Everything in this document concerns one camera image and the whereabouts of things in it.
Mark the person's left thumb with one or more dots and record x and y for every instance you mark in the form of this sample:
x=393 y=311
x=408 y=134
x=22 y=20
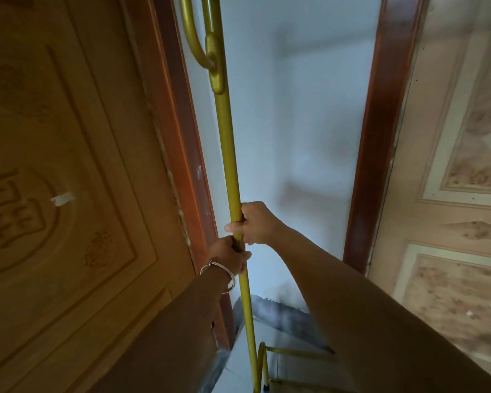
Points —
x=244 y=256

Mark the person's left forearm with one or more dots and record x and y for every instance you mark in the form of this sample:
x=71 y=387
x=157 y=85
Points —
x=176 y=343

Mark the yellow metal pole rack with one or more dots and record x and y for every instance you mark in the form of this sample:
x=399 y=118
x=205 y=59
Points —
x=229 y=159

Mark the dark grey skirting board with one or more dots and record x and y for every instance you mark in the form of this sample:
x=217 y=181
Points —
x=286 y=319

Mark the person's left hand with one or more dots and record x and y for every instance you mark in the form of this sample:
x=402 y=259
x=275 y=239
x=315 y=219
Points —
x=225 y=254

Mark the person's right thumb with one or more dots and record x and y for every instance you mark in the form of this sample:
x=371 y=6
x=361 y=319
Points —
x=234 y=227

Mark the person's right hand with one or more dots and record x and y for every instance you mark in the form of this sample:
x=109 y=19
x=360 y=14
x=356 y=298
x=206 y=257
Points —
x=261 y=225

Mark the red-brown door frame post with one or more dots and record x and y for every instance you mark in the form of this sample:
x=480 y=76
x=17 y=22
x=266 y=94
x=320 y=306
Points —
x=180 y=139
x=378 y=130

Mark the carved wooden door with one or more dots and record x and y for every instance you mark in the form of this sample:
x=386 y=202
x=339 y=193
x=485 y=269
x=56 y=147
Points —
x=86 y=180

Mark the white paper scrap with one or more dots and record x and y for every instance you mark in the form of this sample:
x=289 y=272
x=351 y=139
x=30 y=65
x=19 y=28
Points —
x=63 y=198

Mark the person's right forearm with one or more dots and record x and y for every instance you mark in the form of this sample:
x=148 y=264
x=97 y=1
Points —
x=372 y=323

